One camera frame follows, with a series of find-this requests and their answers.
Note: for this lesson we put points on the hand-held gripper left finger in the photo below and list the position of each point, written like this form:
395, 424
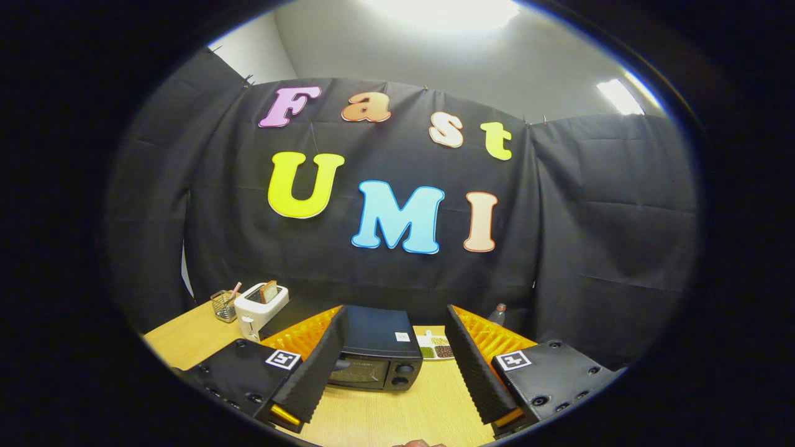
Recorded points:
317, 372

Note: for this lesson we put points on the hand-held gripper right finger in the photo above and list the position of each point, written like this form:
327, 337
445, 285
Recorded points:
475, 372

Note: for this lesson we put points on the black toaster oven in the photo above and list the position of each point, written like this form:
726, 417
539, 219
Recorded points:
379, 329

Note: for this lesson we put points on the white pop-up toaster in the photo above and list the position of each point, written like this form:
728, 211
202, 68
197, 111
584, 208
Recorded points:
254, 310

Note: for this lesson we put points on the white divided bean tray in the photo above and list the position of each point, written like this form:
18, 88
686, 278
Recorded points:
435, 351

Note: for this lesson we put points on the clear plastic water bottle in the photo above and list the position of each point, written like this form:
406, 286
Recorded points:
497, 316

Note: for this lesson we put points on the brown toast slice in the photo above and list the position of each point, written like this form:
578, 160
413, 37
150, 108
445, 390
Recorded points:
269, 290

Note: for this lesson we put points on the pink straw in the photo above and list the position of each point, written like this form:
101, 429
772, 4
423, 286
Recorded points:
235, 290

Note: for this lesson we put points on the small ceiling light panel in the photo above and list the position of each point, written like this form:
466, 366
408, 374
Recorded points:
620, 96

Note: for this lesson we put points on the wide ceiling light panel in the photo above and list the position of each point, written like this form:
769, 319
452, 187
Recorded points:
441, 12

